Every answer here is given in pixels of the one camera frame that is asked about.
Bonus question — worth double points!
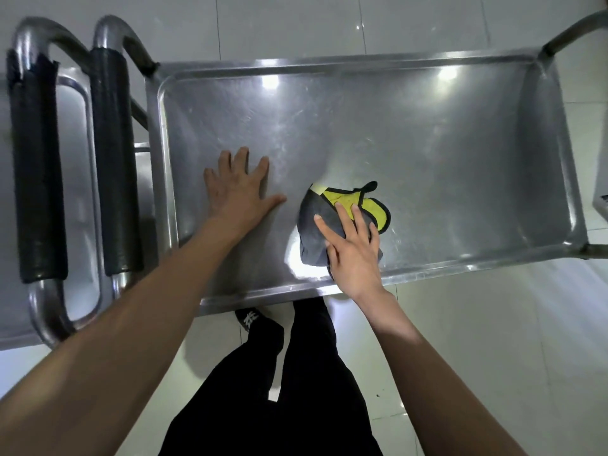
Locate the stainless steel trolley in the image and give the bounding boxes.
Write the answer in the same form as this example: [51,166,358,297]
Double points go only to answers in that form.
[5,16,115,350]
[90,15,160,300]

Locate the person's left hand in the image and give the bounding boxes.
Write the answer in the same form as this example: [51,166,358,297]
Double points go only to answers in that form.
[203,146,288,224]

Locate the black trousers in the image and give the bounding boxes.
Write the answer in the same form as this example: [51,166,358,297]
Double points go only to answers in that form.
[159,298,383,456]

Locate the grey and yellow cleaning cloth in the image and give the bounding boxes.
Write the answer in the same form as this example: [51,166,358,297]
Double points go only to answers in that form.
[298,180,391,267]

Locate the person's left forearm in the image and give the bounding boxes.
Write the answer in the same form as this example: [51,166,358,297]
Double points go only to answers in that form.
[0,218,248,456]

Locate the person's right forearm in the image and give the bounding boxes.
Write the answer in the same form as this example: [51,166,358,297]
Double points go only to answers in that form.
[353,287,523,456]

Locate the dark blue sneaker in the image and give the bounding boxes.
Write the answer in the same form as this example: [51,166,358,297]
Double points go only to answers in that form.
[235,307,265,333]

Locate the person's right hand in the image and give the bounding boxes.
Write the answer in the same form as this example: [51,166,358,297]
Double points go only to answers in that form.
[313,203,386,302]

